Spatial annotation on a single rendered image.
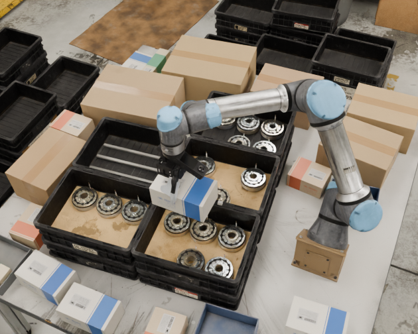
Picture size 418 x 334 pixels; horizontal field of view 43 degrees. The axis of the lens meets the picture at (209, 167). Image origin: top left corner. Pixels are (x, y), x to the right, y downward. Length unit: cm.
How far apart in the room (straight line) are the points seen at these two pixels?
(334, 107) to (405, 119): 86
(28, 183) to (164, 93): 73
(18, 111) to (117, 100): 88
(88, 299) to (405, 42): 326
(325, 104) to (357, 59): 173
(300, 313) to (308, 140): 92
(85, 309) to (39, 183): 59
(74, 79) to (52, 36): 115
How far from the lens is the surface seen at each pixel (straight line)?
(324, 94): 166
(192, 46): 272
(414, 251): 311
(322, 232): 195
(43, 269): 211
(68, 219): 215
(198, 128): 157
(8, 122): 314
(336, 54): 339
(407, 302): 295
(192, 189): 176
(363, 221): 182
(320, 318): 193
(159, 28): 444
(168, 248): 200
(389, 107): 253
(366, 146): 233
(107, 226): 209
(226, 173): 220
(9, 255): 230
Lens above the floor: 253
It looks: 50 degrees down
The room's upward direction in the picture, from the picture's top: 3 degrees counter-clockwise
